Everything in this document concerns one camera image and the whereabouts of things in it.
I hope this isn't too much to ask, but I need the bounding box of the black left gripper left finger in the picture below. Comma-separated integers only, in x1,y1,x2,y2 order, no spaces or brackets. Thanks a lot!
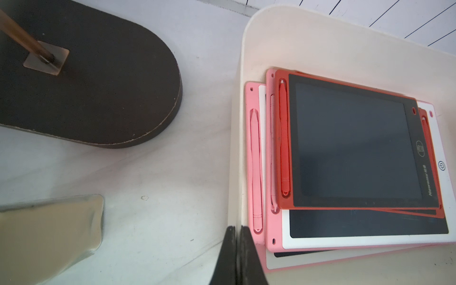
209,226,237,285

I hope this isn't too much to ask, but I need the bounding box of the cream plastic storage box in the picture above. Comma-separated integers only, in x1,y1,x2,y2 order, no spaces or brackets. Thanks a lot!
228,5,456,285

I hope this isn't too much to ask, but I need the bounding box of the glass jar with beige contents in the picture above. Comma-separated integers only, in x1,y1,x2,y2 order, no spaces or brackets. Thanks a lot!
1,194,105,285

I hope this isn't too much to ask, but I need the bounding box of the red writing tablet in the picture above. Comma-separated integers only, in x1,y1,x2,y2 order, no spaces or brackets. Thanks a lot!
273,69,438,210
374,108,445,219

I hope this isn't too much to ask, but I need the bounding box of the pink bottom writing tablet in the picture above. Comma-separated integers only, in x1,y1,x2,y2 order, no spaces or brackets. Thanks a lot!
245,82,437,272

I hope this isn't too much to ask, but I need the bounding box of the white pink writing tablet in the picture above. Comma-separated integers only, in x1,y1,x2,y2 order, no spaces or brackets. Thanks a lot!
260,68,456,252

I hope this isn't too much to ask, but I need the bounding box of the metal cup holder stand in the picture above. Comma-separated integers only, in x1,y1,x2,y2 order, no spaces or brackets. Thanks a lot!
1,1,183,148

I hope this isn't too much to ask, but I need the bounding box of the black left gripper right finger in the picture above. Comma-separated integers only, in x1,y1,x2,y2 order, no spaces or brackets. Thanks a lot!
237,226,268,285

